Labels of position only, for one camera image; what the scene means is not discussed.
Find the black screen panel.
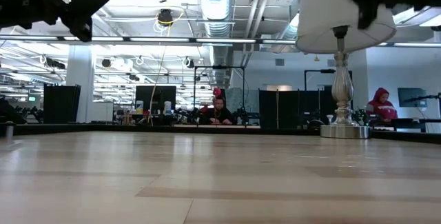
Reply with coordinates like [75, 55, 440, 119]
[134, 85, 177, 114]

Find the white building pillar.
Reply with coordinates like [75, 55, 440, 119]
[65, 44, 95, 123]

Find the black rig frame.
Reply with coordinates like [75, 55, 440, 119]
[193, 65, 247, 125]
[303, 68, 337, 92]

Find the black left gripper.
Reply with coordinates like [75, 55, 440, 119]
[0, 0, 111, 43]

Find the grey metal post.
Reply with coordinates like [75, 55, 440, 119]
[4, 121, 15, 141]

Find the wide black room partition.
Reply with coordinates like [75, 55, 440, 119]
[258, 89, 334, 130]

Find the silver ventilation duct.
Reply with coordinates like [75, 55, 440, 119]
[195, 0, 236, 88]

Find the person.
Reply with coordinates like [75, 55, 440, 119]
[365, 87, 399, 123]
[202, 96, 238, 125]

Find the long ceiling light strip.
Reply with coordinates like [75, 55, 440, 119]
[0, 35, 298, 45]

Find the yellow hanging cable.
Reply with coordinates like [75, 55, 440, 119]
[147, 10, 185, 127]

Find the dark wall monitor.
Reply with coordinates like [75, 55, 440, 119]
[397, 87, 429, 108]

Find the black ceiling device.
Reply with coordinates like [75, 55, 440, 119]
[157, 8, 174, 26]

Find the white shade silver table lamp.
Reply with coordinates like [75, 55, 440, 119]
[295, 0, 397, 139]

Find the black aluminium table frame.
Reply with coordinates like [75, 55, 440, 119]
[0, 123, 441, 145]

